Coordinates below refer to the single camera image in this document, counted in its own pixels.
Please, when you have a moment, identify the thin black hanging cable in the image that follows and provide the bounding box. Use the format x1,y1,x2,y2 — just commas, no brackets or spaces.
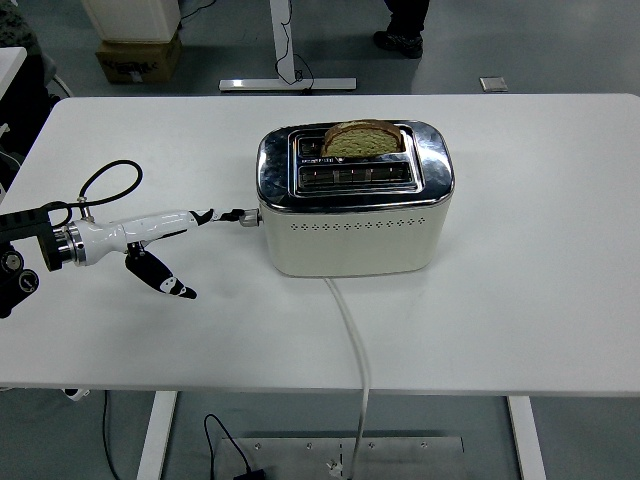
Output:
102,390,124,480

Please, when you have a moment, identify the white toaster power cord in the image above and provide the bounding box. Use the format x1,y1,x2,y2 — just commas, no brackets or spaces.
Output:
323,277,372,474

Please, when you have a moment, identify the white stand with base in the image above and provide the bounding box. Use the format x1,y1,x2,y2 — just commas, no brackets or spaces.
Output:
218,0,358,93

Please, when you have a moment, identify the black cable on stand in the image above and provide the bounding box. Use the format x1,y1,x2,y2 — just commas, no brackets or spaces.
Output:
273,0,316,96

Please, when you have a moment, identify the white toaster chrome top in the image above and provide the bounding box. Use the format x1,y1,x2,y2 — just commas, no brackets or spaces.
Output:
255,118,456,278

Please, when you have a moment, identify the white side table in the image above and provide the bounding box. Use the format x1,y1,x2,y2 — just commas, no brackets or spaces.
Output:
0,46,29,101

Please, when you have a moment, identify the black cable with adapter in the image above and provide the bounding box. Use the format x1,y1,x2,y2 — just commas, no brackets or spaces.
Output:
203,413,269,480

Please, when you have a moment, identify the white cabinet box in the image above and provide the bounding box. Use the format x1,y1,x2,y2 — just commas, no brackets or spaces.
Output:
79,0,182,44

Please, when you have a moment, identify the person's leg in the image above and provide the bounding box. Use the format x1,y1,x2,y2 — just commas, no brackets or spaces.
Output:
372,0,431,60

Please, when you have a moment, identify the brown bread slice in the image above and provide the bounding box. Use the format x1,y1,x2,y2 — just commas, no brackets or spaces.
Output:
321,118,404,158

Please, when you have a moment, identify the grey metal plate with screws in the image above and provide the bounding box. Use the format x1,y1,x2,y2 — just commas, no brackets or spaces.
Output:
212,436,465,480

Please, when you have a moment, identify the white table leg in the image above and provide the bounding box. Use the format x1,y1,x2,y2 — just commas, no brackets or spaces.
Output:
506,395,549,480
135,390,179,480

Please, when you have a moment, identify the dark fabric-covered object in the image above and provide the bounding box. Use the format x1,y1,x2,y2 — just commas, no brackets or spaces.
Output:
0,4,64,189

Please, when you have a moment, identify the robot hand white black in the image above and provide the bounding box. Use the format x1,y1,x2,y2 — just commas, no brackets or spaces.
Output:
73,207,247,301

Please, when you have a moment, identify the brown cardboard box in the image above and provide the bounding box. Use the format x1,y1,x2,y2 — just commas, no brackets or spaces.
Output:
94,30,184,85

